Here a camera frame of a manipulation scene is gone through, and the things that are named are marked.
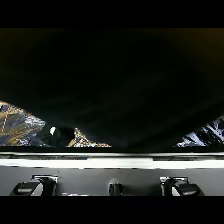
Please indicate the black jacket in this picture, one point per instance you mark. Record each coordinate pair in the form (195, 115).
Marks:
(113, 83)

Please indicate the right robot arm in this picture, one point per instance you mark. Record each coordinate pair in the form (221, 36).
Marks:
(185, 189)

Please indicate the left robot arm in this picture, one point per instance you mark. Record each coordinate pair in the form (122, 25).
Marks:
(58, 136)

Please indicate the silver frame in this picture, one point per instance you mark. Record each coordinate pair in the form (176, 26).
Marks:
(110, 162)

